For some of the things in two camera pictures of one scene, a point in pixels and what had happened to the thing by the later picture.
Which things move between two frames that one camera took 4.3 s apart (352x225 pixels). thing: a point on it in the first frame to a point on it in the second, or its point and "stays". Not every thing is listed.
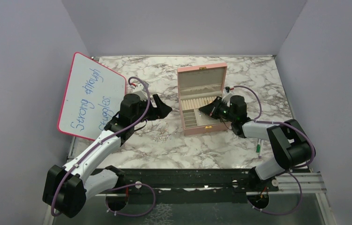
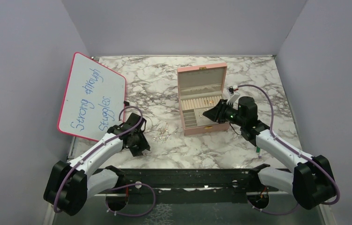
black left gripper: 159,112 to 144,145
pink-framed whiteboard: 93,96 stays
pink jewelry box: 197,86 stays
